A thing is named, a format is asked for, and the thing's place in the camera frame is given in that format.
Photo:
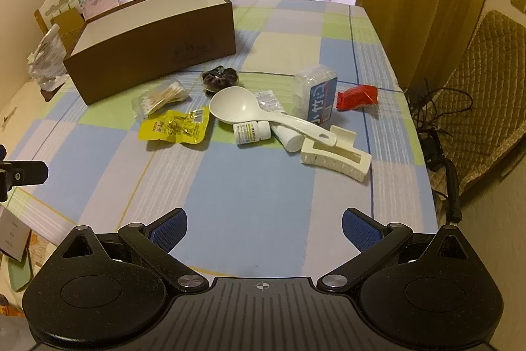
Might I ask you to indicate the pale green tray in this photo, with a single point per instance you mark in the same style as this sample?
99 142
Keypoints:
18 273

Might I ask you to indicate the yellow foil packet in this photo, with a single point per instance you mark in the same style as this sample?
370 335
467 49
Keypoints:
164 129

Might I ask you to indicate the white carved wooden rack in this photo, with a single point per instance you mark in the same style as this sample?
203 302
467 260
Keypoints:
55 3

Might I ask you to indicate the dark brown scrunchie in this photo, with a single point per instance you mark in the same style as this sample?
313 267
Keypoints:
217 78

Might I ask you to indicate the pink and white box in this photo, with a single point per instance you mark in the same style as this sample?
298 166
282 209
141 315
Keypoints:
98 1

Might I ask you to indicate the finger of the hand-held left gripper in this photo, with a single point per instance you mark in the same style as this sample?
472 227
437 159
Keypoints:
28 172

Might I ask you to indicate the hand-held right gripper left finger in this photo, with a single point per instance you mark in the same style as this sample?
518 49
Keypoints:
169 232

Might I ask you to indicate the cotton swab packet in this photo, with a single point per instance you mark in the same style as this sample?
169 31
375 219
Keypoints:
164 96

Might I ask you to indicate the white cream tube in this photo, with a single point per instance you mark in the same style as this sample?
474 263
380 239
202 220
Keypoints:
292 138

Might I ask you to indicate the white paper tag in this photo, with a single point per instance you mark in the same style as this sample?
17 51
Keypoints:
12 231

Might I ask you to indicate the clear box with blue label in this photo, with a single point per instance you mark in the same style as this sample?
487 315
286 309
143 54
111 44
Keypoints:
312 88

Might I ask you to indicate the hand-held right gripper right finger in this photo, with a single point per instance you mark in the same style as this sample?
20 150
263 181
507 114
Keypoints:
361 232

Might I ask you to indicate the brown cardboard box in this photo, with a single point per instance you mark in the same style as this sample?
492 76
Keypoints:
156 42

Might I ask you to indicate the small tan cardboard box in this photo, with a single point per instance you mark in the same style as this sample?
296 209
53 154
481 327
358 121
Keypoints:
68 26

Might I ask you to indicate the red foil packet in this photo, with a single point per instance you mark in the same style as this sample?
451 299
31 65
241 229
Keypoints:
355 97

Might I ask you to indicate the black power adapter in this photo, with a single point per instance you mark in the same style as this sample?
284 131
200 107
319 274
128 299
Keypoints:
432 149

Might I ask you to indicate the quilted beige chair cushion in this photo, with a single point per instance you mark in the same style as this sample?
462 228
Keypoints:
485 88

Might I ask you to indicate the white hair claw clip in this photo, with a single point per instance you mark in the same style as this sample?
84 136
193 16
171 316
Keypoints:
349 162

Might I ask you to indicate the white plastic spoon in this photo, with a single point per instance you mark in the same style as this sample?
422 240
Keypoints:
234 104

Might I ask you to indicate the small white pill bottle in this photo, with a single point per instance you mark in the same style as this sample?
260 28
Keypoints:
250 132

